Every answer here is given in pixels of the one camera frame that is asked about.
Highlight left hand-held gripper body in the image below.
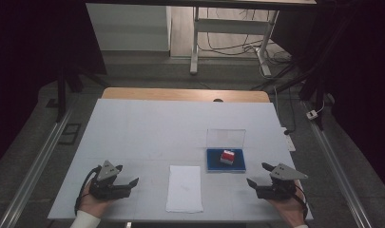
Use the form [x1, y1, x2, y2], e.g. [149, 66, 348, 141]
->
[89, 160, 132, 200]

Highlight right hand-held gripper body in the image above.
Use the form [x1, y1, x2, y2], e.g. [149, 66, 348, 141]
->
[255, 162, 309, 200]

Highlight red and white stamp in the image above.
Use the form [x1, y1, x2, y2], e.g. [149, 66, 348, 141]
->
[219, 149, 237, 165]

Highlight blue ink pad box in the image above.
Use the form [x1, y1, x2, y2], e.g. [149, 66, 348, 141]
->
[205, 127, 247, 174]

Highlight person's left hand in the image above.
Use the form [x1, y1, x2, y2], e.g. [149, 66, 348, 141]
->
[78, 185, 115, 219]

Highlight person's right hand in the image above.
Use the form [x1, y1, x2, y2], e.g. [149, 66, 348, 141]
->
[267, 187, 307, 228]

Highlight white power strip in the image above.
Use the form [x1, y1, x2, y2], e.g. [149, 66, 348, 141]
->
[280, 126, 297, 153]

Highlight white table cover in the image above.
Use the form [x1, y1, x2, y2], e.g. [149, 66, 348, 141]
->
[47, 98, 315, 222]

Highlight white paper sheet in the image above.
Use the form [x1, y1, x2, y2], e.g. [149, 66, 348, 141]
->
[165, 164, 204, 214]

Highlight black stand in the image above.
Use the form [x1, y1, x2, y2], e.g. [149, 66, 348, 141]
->
[250, 53, 329, 131]
[54, 61, 109, 124]

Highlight wooden table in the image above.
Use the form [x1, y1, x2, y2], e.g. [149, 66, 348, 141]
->
[101, 86, 271, 104]

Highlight dark curtain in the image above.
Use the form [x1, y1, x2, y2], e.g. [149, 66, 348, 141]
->
[271, 0, 385, 196]
[0, 0, 107, 173]

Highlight grey cabinet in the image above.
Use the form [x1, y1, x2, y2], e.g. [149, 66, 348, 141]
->
[86, 3, 172, 52]

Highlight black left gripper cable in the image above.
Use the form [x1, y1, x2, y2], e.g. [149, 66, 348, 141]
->
[73, 166, 102, 217]

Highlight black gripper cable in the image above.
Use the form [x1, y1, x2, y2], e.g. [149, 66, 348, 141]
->
[73, 166, 102, 217]
[291, 180, 309, 220]

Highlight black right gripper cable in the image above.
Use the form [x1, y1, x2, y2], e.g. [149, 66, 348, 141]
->
[291, 180, 309, 220]

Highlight metal floor rail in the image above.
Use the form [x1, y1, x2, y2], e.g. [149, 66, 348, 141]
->
[301, 100, 375, 228]
[0, 103, 78, 228]

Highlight black floor frame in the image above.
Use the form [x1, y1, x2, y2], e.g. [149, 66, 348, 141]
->
[57, 123, 83, 146]

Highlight black floor cables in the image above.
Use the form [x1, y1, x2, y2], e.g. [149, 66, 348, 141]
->
[197, 8, 293, 65]

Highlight white desk frame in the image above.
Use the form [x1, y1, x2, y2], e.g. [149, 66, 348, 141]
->
[189, 6, 280, 77]

